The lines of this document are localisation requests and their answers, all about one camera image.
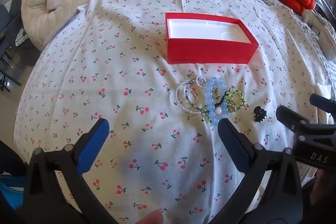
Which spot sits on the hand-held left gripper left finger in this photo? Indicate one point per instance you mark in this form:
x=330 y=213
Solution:
x=95 y=142

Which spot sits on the red cardboard box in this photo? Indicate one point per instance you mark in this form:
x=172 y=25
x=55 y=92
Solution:
x=210 y=52

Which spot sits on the white plush toy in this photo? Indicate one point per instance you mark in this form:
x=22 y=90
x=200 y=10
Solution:
x=312 y=19

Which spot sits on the pink bead charm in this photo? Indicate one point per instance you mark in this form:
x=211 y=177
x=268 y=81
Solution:
x=218 y=109

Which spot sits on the black hair claw clip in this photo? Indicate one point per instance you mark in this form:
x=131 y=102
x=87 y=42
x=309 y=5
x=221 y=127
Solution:
x=259 y=113

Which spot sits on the cherry print bedsheet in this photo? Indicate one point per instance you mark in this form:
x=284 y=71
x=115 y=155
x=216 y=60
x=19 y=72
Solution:
x=105 y=82

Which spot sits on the person's left hand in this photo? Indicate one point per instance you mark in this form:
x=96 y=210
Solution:
x=151 y=217

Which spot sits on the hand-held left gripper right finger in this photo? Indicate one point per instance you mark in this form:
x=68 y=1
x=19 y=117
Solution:
x=231 y=142

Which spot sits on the gold earring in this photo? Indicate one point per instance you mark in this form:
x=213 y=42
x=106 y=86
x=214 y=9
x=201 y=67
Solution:
x=216 y=92

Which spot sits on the dark chair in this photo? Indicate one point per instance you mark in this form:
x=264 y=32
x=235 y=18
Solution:
x=8 y=37

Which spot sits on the beige woven basket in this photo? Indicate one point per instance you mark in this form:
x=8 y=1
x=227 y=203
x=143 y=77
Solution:
x=328 y=43

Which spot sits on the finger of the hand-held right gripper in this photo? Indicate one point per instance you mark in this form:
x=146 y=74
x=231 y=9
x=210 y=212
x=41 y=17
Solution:
x=290 y=116
x=321 y=103

